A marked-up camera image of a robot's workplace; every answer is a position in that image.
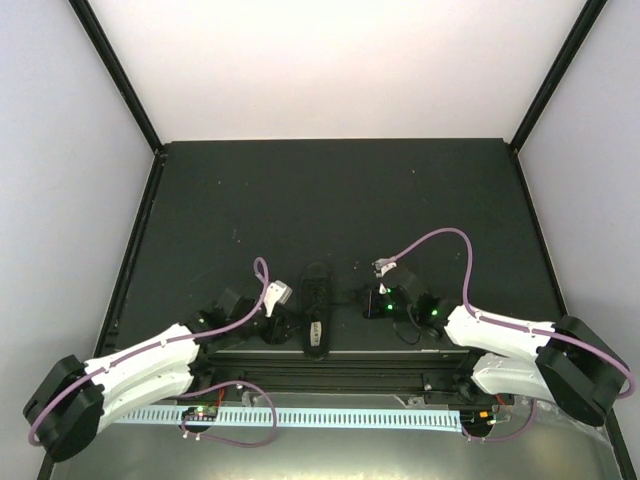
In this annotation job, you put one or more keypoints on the black shoelace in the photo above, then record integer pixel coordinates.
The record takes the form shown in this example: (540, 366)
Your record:
(350, 300)

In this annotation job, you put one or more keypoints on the left small circuit board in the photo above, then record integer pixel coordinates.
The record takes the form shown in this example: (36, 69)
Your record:
(200, 413)

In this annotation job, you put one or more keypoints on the small circuit board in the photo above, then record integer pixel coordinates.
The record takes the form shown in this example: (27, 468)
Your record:
(480, 417)
(200, 413)

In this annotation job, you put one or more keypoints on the right small circuit board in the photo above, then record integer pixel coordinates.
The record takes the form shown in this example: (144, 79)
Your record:
(480, 417)

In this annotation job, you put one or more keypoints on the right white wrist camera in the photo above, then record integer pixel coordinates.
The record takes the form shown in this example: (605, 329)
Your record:
(381, 267)

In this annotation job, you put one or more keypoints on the black sneaker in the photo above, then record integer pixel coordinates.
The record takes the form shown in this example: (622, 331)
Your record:
(315, 328)

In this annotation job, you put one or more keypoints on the white slotted cable duct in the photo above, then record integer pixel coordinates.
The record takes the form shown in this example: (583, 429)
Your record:
(319, 418)

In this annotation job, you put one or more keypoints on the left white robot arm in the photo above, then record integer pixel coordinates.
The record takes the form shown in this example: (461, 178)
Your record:
(78, 399)

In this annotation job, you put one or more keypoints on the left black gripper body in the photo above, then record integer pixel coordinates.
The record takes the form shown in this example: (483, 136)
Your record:
(274, 334)

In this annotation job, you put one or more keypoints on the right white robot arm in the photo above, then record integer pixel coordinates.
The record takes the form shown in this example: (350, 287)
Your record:
(563, 362)

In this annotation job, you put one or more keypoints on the left black frame post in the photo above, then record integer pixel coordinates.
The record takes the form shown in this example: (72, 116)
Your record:
(103, 47)

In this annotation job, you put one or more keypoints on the black frame post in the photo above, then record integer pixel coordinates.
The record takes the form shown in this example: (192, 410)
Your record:
(103, 47)
(572, 44)

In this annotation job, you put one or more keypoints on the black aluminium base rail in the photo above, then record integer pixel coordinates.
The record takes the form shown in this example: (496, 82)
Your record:
(407, 373)

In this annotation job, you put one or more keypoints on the right black frame post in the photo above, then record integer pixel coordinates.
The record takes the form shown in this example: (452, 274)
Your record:
(572, 44)

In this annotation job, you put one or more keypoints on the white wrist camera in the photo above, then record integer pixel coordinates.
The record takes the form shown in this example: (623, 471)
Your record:
(277, 292)
(381, 267)

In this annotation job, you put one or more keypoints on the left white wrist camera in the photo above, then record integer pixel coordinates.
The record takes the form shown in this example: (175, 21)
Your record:
(277, 292)

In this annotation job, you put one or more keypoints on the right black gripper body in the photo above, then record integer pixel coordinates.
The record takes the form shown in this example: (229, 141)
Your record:
(374, 310)

